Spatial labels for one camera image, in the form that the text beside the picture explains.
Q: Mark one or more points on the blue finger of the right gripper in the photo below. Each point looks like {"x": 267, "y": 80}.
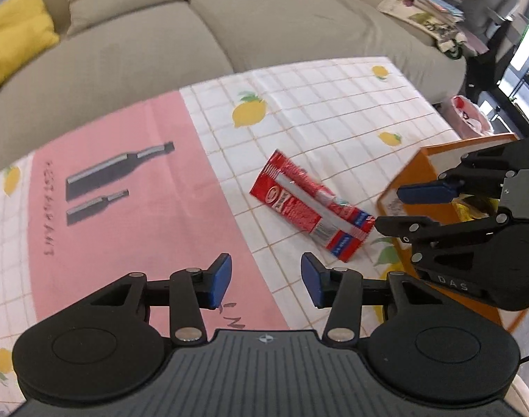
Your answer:
{"x": 412, "y": 228}
{"x": 454, "y": 183}

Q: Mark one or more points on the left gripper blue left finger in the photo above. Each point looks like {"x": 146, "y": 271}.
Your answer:
{"x": 193, "y": 290}

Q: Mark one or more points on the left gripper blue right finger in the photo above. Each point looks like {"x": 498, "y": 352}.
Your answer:
{"x": 340, "y": 291}

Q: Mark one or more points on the yellow snack packet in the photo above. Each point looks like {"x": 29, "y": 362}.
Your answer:
{"x": 470, "y": 208}

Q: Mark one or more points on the red snack packet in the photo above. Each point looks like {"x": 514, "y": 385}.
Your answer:
{"x": 333, "y": 223}

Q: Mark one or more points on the orange cardboard box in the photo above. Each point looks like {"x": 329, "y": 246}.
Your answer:
{"x": 424, "y": 167}

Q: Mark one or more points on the pink trash bag bin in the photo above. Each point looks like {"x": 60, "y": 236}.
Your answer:
{"x": 465, "y": 118}

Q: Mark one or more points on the pink and white tablecloth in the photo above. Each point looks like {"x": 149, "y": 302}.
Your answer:
{"x": 93, "y": 224}

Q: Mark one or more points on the printed tote bag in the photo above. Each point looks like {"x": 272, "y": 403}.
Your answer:
{"x": 439, "y": 22}

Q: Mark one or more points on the grey office chair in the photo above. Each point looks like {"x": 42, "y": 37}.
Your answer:
{"x": 482, "y": 18}

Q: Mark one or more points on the beige sofa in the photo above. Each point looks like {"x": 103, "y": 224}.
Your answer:
{"x": 151, "y": 51}

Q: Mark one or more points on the yellow cushion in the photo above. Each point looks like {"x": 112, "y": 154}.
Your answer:
{"x": 26, "y": 31}

